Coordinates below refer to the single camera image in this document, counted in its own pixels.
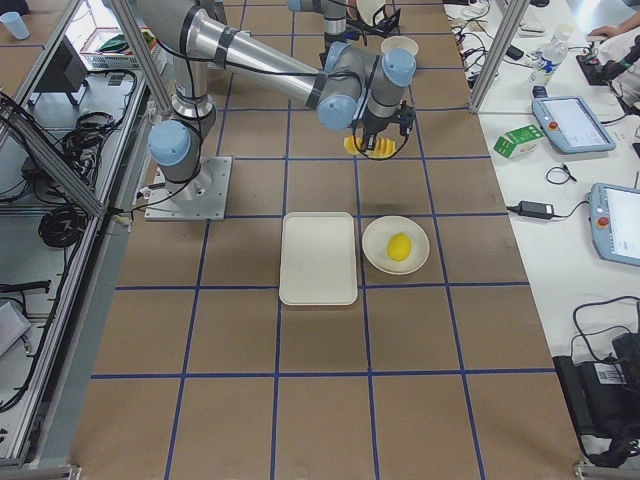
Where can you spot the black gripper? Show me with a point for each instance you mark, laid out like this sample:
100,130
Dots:
373,126

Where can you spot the cream round plate with lemon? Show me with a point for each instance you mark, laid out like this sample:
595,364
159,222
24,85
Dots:
376,236

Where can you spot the cream plate in rack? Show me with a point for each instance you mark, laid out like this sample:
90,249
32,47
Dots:
372,12

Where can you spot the cream bowl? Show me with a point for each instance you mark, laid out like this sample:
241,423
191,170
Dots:
400,42

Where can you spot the yellow lemon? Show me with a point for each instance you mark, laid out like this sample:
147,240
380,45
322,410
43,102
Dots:
399,247

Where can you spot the black dish rack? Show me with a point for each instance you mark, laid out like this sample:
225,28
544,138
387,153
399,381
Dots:
356,26

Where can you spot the white rectangular tray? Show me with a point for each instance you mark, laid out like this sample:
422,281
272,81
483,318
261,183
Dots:
318,259

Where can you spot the green white carton box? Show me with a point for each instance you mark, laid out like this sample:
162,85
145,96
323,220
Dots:
517,142

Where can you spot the black power adapter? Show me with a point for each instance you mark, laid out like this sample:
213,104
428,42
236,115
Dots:
536,210

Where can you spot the clear water bottle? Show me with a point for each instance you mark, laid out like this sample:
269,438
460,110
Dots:
550,55

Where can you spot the blue teach pendant far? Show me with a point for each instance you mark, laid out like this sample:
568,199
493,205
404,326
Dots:
570,125

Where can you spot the blue teach pendant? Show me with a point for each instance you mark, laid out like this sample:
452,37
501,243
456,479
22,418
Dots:
570,125
614,221

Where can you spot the blue teach pendant near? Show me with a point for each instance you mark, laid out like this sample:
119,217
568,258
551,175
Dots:
614,221

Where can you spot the light blue plastic cup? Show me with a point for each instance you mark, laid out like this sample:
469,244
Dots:
15,25

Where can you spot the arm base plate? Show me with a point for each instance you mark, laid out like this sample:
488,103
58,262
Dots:
203,198

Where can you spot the aluminium frame post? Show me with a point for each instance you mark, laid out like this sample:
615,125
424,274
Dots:
505,33

